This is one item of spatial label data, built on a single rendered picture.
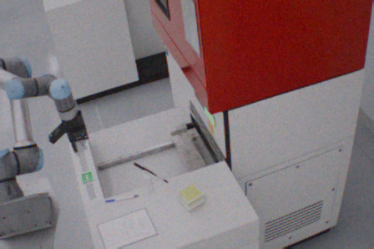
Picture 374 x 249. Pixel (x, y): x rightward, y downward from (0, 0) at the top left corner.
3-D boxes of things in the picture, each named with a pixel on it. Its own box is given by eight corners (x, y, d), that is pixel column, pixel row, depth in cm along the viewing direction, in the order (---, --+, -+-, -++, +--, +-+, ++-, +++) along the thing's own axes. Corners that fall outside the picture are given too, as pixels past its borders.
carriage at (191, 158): (185, 130, 229) (184, 126, 227) (212, 180, 202) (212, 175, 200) (169, 135, 227) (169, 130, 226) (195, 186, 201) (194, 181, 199)
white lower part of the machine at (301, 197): (277, 151, 331) (279, 55, 279) (335, 233, 271) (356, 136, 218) (185, 183, 318) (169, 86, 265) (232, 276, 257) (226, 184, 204)
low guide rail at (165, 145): (194, 137, 229) (194, 133, 227) (196, 139, 228) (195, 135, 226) (98, 168, 219) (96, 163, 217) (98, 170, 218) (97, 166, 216)
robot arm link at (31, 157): (10, 176, 201) (-7, 60, 198) (37, 170, 211) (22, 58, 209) (19, 177, 192) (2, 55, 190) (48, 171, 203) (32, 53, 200)
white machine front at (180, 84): (174, 84, 265) (166, 23, 239) (232, 181, 205) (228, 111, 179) (169, 86, 264) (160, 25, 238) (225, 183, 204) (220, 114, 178)
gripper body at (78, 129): (89, 140, 179) (82, 117, 171) (69, 146, 177) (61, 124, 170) (86, 129, 185) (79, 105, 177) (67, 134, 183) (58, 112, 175)
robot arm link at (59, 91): (61, 73, 168) (72, 82, 163) (68, 96, 175) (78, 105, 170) (44, 83, 164) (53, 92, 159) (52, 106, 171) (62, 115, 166)
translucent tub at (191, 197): (194, 194, 182) (193, 182, 178) (205, 205, 177) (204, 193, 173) (179, 203, 179) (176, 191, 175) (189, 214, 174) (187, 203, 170)
